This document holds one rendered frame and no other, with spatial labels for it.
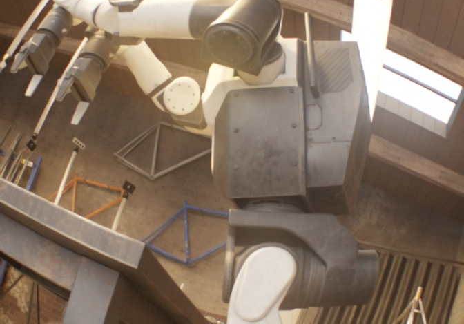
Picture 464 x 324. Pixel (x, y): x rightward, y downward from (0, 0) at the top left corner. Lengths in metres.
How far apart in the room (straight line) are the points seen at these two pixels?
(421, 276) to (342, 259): 3.55
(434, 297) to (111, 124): 3.70
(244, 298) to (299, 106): 0.33
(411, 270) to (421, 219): 0.79
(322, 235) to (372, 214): 4.03
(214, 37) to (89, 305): 0.50
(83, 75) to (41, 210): 0.41
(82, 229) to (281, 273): 0.32
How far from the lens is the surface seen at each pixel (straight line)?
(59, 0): 1.24
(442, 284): 4.54
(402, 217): 5.00
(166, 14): 0.96
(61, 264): 0.95
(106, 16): 1.06
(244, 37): 0.85
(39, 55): 1.19
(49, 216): 0.85
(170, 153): 5.20
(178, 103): 1.21
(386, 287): 4.37
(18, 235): 1.02
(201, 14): 0.93
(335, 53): 1.02
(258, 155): 0.93
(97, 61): 1.21
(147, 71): 1.24
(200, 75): 4.52
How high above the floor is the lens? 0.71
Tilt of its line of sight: 24 degrees up
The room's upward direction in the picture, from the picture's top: 20 degrees clockwise
